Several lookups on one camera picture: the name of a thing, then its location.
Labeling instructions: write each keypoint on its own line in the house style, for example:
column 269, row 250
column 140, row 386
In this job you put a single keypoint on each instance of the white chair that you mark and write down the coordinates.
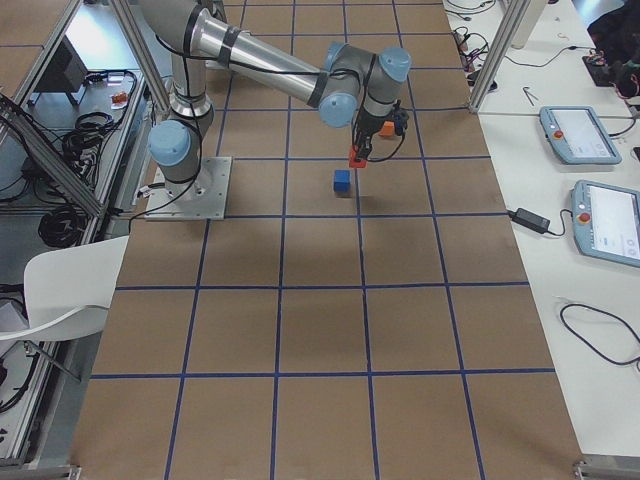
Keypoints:
column 68, row 292

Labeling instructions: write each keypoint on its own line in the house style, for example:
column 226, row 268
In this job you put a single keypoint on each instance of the orange wooden block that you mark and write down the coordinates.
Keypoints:
column 387, row 130

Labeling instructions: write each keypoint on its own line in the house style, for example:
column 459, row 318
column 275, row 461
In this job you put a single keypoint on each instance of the red wooden block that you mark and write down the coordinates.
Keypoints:
column 355, row 160

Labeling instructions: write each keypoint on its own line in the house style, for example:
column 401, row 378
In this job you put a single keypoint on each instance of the black power adapter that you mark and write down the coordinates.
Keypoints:
column 529, row 220

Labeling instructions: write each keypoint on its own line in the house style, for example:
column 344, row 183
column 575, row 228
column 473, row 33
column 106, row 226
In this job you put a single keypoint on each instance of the aluminium frame post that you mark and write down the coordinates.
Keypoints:
column 501, row 42

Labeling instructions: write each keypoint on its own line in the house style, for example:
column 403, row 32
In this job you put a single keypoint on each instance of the small orange object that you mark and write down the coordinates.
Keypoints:
column 119, row 100

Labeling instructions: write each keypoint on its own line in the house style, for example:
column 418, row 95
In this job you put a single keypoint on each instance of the blue wooden block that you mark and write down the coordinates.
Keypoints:
column 341, row 181

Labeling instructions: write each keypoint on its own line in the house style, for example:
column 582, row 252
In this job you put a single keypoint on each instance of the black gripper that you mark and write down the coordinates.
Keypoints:
column 364, row 127

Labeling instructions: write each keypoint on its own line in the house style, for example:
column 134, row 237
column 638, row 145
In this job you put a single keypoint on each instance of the upper teach pendant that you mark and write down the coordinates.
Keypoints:
column 577, row 136

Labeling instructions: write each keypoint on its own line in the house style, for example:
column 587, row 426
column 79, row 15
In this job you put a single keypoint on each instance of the teach pendant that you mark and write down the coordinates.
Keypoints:
column 606, row 222
column 577, row 136

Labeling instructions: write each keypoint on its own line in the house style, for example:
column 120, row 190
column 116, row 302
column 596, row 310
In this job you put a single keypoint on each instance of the allen key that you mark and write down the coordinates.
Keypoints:
column 529, row 95

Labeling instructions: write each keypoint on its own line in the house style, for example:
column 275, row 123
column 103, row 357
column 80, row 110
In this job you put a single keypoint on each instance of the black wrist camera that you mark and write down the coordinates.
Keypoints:
column 400, row 118

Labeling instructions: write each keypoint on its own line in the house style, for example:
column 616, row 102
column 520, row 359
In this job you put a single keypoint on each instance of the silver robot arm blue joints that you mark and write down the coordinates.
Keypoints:
column 350, row 79

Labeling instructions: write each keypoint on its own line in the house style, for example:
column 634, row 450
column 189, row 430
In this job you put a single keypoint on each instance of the black monitor on floor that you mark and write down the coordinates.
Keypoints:
column 66, row 73

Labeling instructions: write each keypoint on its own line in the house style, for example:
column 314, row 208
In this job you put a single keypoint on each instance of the lower teach pendant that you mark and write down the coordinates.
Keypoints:
column 606, row 222

